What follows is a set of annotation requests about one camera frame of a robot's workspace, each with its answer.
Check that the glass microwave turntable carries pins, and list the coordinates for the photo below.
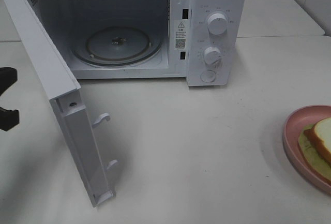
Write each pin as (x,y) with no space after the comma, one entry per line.
(115,46)

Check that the toy sandwich with lettuce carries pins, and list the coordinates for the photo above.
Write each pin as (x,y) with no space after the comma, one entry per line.
(314,144)

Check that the white warning label sticker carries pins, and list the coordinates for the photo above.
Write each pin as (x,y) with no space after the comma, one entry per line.
(180,34)

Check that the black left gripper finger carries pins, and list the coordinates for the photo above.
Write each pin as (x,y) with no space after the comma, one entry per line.
(8,76)
(8,119)

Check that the white microwave oven body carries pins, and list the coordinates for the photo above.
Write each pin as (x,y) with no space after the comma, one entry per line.
(67,20)

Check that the round door release button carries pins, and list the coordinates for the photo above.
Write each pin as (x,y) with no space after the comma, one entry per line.
(208,76)

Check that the pink round plate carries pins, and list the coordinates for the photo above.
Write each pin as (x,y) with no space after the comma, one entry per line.
(293,126)

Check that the white timer knob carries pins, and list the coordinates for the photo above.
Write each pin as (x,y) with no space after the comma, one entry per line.
(212,55)

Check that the white upper power knob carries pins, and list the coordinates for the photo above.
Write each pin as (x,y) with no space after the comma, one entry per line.
(217,23)

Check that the white microwave door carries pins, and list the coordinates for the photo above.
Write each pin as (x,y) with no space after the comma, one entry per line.
(63,92)

